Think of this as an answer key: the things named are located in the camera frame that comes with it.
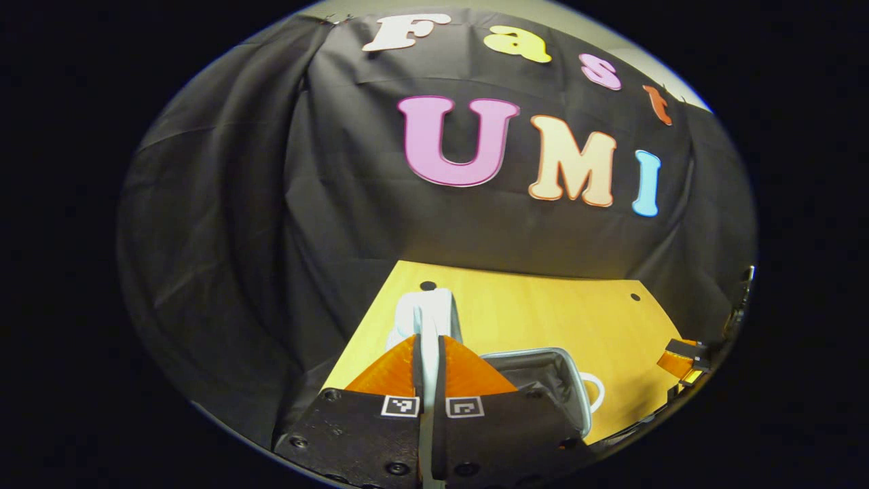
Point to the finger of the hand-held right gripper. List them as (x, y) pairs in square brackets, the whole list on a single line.
[(679, 360)]

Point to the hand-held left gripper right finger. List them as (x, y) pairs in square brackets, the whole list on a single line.
[(502, 435)]

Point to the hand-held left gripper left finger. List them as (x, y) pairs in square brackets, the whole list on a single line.
[(353, 435)]

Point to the black backdrop cloth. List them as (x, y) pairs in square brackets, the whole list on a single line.
[(305, 204)]

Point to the plain white tube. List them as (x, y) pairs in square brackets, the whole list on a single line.
[(428, 312)]

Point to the light blue suitcase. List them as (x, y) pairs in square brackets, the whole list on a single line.
[(529, 370)]

